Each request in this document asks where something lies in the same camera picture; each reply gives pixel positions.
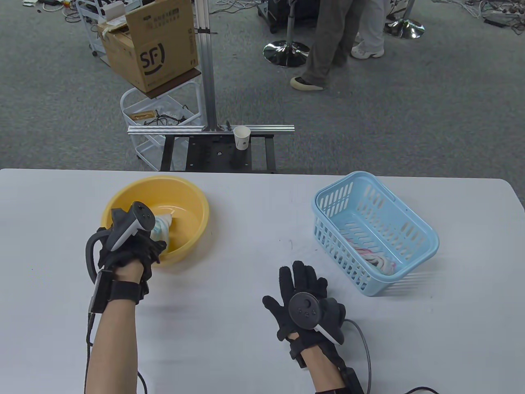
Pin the person's left hand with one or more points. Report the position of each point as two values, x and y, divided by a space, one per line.
135 250

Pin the person's right hand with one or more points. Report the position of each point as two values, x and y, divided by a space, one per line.
303 279

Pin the pink-edged white dish cloth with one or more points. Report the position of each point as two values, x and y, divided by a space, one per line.
363 249

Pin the person's left forearm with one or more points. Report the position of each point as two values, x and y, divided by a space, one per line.
110 340

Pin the person's right forearm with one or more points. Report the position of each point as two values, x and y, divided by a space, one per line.
324 365

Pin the black round tracking controller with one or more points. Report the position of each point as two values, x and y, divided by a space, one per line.
304 310
139 215

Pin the yellow plastic basin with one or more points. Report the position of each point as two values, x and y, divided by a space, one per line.
192 205

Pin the light blue plastic basket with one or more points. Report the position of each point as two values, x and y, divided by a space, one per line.
406 269

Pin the black metal stand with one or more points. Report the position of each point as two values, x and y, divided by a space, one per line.
205 154

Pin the brown flat packet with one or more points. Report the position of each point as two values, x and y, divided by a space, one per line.
141 115

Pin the white paper cup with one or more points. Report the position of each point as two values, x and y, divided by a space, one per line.
242 137

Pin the brown wooden board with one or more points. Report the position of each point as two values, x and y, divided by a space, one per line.
180 84

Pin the brown cardboard box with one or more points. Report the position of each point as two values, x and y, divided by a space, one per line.
164 49

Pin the chrome round base pole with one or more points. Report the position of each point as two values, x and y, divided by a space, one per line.
406 28
283 53

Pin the white metal rack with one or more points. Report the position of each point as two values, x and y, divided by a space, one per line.
84 24

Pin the black wheeled equipment base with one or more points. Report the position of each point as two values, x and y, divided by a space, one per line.
279 12

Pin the aluminium profile rail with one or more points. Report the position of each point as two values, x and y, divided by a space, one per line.
164 130

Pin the aluminium profile post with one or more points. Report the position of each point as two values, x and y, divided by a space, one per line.
207 82

